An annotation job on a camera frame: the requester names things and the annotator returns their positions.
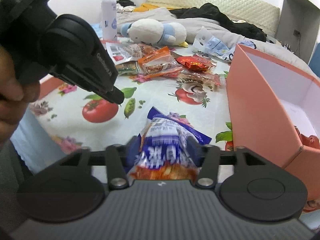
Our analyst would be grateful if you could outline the orange snack packet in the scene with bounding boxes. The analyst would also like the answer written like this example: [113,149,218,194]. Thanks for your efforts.
[138,47,183,79]

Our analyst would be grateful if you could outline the white shrimp snack packet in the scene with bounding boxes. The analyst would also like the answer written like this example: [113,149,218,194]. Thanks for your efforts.
[106,42,143,65]

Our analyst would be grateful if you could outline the red foil snack packet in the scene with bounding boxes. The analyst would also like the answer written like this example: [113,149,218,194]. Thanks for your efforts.
[176,55,214,73]

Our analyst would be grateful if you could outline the white blue plush toy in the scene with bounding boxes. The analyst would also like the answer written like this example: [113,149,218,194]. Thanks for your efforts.
[120,18,188,48]

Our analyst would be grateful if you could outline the black clothes pile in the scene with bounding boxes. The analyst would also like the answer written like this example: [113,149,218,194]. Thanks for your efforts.
[169,3,267,42]

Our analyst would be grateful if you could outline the pink box lid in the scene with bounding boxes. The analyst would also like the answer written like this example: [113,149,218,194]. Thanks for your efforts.
[39,74,63,99]

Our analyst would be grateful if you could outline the green dried tofu packet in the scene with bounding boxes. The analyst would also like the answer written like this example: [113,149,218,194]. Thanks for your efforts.
[116,61,140,75]

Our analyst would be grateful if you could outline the person left hand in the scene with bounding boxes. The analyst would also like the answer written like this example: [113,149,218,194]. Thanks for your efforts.
[0,47,40,147]

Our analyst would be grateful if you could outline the crumpled blue white bag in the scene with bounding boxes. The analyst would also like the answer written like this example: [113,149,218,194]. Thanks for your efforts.
[192,26,258,62]

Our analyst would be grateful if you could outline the white spray bottle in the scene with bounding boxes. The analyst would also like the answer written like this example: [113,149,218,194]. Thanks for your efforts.
[101,0,117,41]

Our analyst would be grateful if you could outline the cream padded headboard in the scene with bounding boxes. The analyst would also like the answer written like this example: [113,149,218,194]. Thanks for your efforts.
[146,0,280,36]

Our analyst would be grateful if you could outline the light blue bedsheet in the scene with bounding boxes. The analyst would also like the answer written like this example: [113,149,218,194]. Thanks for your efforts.
[10,109,66,174]

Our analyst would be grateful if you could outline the clothes pile on nightstand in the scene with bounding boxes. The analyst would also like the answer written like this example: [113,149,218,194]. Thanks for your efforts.
[117,0,136,12]

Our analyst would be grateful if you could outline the blue white snack bag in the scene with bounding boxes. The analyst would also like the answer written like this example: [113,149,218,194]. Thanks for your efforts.
[127,107,212,181]

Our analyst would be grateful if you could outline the grey duvet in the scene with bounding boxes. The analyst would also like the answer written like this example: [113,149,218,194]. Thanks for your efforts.
[116,7,313,78]

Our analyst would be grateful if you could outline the pink cardboard box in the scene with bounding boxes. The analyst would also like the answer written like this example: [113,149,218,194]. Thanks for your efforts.
[226,45,319,200]

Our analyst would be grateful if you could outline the clear brown snack packet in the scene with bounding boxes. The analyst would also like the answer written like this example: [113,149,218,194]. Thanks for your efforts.
[179,69,221,86]

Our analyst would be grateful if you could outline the fruit print tablecloth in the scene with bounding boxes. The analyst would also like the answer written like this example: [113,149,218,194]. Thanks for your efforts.
[29,57,232,154]

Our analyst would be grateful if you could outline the yellow pillow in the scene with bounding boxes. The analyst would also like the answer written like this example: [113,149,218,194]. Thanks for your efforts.
[133,3,164,12]

